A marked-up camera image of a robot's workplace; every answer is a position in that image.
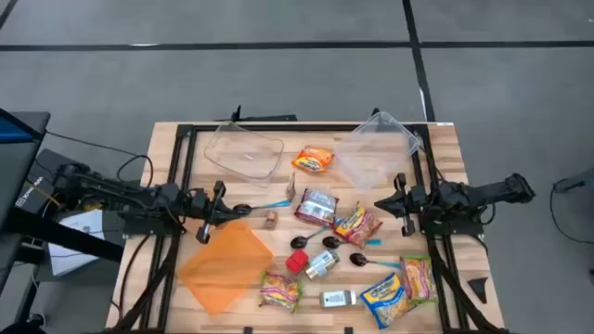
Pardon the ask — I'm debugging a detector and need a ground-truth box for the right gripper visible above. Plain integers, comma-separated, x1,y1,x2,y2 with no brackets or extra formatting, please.
374,173,436,238

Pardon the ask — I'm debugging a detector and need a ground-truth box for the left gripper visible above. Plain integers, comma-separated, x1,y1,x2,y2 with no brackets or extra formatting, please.
187,180,243,245

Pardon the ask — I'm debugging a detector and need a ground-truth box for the yellow and red ramen packet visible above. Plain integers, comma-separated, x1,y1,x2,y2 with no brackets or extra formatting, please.
332,201,384,251

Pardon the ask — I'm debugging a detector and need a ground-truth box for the silver and red snack packet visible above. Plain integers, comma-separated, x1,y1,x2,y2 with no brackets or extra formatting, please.
293,186,341,229

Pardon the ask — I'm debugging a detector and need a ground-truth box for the green-edged ramen packet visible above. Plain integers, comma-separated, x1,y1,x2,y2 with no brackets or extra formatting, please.
399,253,439,305
258,270,303,314

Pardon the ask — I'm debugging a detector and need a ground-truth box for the small red box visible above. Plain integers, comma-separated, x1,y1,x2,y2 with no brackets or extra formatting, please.
285,249,310,275

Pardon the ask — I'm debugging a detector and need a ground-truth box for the orange ramen packet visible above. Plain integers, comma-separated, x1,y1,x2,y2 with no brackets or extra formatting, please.
291,145,336,175

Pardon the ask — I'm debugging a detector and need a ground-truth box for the blue and yellow ramen packet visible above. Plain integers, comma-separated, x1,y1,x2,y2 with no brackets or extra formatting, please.
359,272,417,331

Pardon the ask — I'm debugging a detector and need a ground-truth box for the clear plastic food container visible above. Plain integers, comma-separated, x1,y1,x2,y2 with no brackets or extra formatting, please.
332,110,421,190

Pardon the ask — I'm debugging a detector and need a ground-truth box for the orange square plate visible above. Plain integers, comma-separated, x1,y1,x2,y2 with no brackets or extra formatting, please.
177,218,276,318

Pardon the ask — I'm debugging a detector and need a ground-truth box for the clear plastic tray left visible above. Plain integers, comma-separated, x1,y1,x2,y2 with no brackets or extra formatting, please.
202,120,286,189

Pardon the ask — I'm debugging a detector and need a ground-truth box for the glass seasoning jar white label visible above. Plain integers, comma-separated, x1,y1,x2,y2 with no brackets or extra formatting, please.
318,289,358,309

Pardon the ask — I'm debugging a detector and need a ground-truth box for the white paper sheet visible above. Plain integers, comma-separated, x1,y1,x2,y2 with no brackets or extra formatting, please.
47,208,107,278

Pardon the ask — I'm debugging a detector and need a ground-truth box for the black computer box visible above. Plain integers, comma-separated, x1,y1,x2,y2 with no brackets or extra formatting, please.
13,148,94,217

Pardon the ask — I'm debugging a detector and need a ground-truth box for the black monitor with blue screen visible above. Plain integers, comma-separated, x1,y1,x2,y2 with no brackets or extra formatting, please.
0,108,52,233

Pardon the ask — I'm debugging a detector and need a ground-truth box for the long black camera mount bracket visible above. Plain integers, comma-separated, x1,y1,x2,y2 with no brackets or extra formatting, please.
217,105,298,123

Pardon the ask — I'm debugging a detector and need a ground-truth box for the black triangular bracket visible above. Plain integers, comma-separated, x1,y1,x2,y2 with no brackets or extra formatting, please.
467,276,490,305

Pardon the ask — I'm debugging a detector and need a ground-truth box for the black power cable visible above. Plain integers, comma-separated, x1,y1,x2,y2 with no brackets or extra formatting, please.
45,131,155,186

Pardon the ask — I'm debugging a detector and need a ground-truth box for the black cart frame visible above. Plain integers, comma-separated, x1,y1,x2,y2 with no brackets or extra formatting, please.
0,206,125,334

